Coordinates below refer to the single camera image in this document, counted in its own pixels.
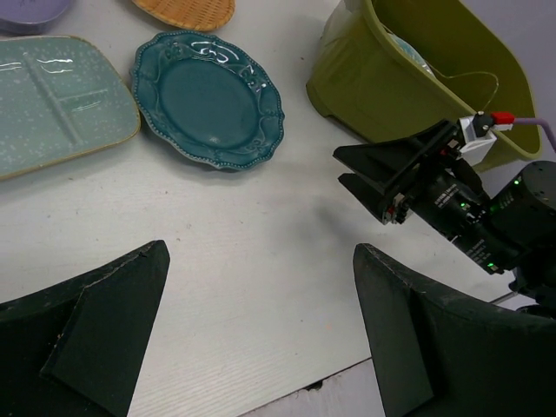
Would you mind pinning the mint green divided tray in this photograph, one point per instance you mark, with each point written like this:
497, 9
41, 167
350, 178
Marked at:
61, 98

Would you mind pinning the orange woven round plate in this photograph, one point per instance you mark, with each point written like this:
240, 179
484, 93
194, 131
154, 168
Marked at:
200, 15

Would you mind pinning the red and teal plate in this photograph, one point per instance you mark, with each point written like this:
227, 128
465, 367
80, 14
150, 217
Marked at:
412, 53

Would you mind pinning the olive green plastic bin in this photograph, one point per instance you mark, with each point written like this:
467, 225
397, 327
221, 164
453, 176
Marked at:
363, 80

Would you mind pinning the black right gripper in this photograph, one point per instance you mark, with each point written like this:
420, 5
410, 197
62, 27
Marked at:
386, 178

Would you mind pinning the purple square dish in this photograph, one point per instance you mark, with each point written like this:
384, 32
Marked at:
31, 17

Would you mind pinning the teal scalloped plate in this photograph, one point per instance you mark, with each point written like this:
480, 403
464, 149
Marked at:
207, 98

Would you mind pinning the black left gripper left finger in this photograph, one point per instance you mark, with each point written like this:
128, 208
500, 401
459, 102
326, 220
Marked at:
76, 348

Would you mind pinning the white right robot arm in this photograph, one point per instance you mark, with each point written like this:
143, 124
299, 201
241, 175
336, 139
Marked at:
512, 231

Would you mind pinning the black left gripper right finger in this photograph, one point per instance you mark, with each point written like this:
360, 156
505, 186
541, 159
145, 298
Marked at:
439, 352

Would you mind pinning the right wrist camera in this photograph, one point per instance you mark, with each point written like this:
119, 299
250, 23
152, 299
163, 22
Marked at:
478, 130

